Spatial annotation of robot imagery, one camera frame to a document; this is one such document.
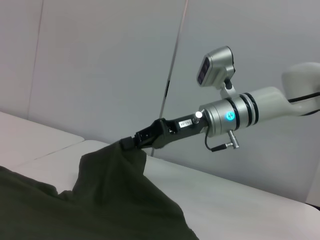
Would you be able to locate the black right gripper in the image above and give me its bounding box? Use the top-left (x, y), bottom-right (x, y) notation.
top-left (121, 112), bottom-right (209, 152)

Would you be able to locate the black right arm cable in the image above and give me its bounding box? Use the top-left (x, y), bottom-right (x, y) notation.
top-left (287, 91), bottom-right (320, 104)

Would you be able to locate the dark green shirt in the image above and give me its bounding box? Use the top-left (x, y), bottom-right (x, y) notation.
top-left (0, 142), bottom-right (201, 240)

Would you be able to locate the right gripper cable with plug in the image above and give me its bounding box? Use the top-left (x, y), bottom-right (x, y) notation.
top-left (194, 110), bottom-right (241, 154)

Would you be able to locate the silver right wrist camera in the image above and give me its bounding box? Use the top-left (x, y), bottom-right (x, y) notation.
top-left (196, 45), bottom-right (237, 99)

